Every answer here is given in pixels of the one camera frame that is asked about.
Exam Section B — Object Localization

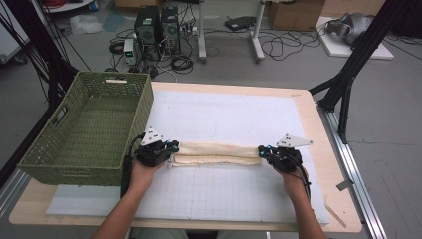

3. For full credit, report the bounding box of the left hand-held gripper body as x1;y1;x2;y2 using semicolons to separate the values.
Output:
134;125;171;168

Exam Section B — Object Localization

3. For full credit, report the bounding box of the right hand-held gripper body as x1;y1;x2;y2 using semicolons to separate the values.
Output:
265;133;314;173

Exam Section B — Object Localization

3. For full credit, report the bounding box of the cream egg-print towel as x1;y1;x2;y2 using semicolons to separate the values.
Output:
168;141;264;168

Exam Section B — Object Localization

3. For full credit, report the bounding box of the green woven plastic basket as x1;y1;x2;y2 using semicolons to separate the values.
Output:
16;71;155;187

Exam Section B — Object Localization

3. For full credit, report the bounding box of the person's left hand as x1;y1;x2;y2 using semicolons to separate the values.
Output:
127;158;167;197

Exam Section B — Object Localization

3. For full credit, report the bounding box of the person's right hand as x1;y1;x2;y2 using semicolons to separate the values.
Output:
273;165;310;201

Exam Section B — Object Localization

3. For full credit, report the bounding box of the white grid mat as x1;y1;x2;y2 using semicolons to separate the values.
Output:
45;89;331;225

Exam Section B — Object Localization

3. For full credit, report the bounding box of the grey tape piece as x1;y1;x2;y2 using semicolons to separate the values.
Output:
335;178;355;192

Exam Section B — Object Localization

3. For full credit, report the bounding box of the person's lap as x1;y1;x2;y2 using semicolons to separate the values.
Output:
130;228;267;239

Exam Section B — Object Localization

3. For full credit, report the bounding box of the grey power supply unit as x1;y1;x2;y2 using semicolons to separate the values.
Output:
123;38;138;66

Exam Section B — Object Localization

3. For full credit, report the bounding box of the white desk leg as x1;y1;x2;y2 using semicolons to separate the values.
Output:
250;0;267;63
197;0;208;64

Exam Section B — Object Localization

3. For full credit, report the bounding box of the black computer tower green sticker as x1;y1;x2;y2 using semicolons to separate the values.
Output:
133;5;161;62

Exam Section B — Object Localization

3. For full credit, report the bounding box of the white foam board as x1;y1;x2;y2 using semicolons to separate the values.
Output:
315;16;395;61

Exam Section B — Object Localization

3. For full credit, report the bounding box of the black flat device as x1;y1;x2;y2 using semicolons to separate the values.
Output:
224;15;257;32

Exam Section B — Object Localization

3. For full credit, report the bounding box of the large brown cardboard box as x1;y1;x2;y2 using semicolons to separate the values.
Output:
267;0;326;32

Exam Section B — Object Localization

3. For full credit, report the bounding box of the clear plastic bag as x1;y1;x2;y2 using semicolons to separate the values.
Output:
69;13;105;36

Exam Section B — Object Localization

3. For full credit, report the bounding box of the grey headset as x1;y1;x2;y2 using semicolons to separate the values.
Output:
326;12;374;46

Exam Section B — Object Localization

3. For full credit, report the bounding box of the left hand-held gripper cable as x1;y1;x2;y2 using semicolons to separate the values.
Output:
120;132;147;199

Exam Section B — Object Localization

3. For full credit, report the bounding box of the hand-held gripper cable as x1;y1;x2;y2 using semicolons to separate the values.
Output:
294;161;314;204
120;132;147;199

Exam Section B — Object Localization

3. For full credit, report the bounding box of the right hand-held gripper cable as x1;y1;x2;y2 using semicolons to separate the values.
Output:
294;161;314;204

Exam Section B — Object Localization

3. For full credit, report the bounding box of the aluminium rail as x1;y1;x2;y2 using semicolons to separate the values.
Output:
316;103;389;239

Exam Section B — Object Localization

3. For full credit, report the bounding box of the coiled black cable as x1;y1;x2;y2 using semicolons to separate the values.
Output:
170;54;195;75

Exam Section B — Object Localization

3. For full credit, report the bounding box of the tangle of black floor cables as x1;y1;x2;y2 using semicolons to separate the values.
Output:
258;29;321;63

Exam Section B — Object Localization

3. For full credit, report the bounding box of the black metal frame stand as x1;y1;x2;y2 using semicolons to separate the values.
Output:
308;0;413;145
0;0;80;187

